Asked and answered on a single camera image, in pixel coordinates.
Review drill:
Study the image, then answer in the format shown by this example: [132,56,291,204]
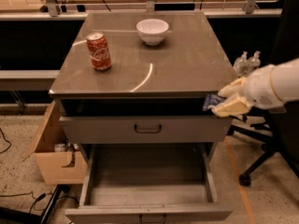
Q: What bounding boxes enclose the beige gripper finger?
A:
[212,94,251,118]
[218,77,247,98]

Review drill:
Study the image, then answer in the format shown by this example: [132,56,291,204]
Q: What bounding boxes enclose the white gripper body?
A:
[243,64,284,109]

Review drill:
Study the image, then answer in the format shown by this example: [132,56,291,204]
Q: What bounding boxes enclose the dark blueberry rxbar wrapper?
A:
[202,94,224,111]

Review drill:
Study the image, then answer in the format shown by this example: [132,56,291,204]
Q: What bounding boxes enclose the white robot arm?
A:
[211,59,299,118]

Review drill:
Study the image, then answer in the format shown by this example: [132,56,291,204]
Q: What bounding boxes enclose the grey metal drawer cabinet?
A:
[48,10,245,224]

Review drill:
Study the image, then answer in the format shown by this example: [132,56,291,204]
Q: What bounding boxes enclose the open lower grey drawer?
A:
[65,144,233,224]

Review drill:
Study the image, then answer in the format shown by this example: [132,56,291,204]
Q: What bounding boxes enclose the upper grey drawer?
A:
[60,116,232,144]

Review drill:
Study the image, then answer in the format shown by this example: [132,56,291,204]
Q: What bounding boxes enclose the left clear pump bottle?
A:
[234,51,248,77]

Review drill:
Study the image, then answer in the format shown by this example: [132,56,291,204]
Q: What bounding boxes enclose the clear pump bottle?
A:
[247,50,261,75]
[234,51,248,77]

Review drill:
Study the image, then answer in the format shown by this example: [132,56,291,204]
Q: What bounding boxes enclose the right clear pump bottle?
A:
[247,50,261,75]

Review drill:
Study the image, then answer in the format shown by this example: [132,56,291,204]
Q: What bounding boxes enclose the black office chair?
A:
[228,0,299,186]

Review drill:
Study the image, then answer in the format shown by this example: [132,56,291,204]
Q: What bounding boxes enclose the white ceramic bowl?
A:
[136,19,169,46]

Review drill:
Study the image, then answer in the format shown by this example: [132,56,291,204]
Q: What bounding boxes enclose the red coca-cola can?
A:
[86,32,111,72]

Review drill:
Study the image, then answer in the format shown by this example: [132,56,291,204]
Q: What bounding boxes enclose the brown cardboard box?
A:
[24,102,87,185]

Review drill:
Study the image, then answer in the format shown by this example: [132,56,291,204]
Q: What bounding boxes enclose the black floor cable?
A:
[0,190,80,216]

